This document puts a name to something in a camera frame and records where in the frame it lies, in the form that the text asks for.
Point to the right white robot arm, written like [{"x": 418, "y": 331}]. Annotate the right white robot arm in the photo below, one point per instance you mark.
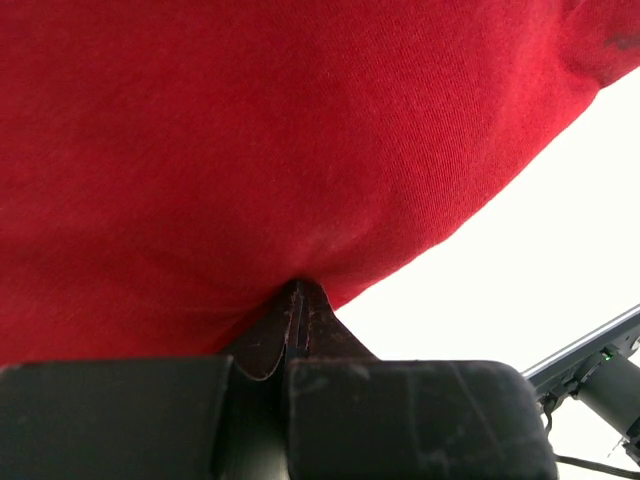
[{"x": 596, "y": 370}]

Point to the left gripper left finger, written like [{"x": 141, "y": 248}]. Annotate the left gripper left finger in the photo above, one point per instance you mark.
[{"x": 260, "y": 350}]

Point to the red t shirt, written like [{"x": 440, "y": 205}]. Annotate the red t shirt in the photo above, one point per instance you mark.
[{"x": 167, "y": 166}]

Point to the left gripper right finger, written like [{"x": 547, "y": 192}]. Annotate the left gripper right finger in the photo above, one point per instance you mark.
[{"x": 320, "y": 333}]

